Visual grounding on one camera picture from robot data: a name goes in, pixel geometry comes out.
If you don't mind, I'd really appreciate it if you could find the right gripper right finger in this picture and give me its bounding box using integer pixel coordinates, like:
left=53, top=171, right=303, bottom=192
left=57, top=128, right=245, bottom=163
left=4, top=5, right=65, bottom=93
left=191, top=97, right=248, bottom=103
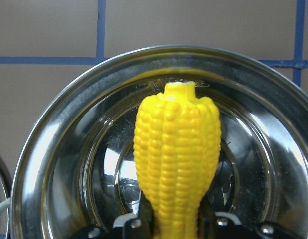
left=198, top=196, right=301, bottom=239

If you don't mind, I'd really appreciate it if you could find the yellow corn cob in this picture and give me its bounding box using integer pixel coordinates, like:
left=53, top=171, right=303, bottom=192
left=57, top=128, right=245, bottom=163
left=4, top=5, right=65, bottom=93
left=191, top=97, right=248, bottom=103
left=133, top=82, right=221, bottom=239

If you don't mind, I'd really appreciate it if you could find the glass pot lid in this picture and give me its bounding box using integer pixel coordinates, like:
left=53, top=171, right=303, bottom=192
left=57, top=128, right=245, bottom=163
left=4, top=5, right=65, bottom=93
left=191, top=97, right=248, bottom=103
left=0, top=149, right=13, bottom=239

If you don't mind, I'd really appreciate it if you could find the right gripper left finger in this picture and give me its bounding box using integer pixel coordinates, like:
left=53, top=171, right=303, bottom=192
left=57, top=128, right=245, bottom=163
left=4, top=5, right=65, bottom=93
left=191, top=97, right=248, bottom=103
left=70, top=194, right=154, bottom=239

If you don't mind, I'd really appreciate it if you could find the pale green electric pot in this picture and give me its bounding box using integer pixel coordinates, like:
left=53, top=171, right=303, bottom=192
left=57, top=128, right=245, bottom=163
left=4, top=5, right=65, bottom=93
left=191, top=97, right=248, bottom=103
left=8, top=46, right=308, bottom=239

